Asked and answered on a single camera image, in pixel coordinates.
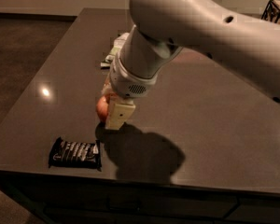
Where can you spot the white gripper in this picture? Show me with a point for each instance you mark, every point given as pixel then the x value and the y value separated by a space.
pixel 125 84

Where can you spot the red apple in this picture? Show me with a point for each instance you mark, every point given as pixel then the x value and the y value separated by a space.
pixel 102 107

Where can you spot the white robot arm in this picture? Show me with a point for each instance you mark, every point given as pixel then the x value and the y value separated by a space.
pixel 248 47

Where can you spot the black rxbar chocolate wrapper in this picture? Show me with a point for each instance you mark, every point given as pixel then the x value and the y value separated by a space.
pixel 75 154

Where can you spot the green chip bag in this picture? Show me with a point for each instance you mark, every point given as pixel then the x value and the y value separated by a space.
pixel 117 46

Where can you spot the black wire basket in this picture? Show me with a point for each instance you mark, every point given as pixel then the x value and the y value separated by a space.
pixel 272 12

